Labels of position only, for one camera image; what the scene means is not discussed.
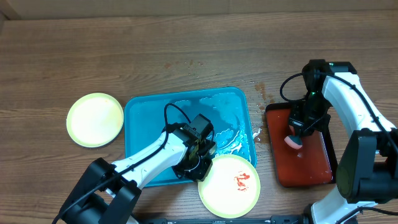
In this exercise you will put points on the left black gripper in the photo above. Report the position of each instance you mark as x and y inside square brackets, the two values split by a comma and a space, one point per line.
[201, 175]

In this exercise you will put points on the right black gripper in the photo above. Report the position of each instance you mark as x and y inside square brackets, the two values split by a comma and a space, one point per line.
[298, 129]

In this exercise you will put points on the pink and black sponge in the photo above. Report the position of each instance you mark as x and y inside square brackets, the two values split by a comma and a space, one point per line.
[293, 140]

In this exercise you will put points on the green rimmed plate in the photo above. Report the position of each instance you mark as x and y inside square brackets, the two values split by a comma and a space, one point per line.
[232, 187]
[95, 120]

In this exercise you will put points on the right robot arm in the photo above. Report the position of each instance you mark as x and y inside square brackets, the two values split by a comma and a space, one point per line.
[367, 173]

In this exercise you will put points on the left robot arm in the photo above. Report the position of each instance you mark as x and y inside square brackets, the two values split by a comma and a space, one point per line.
[108, 193]

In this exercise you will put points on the red black lacquer tray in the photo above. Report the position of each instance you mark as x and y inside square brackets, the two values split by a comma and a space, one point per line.
[313, 164]

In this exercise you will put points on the teal plastic serving tray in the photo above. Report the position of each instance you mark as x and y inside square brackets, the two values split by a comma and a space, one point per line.
[226, 108]

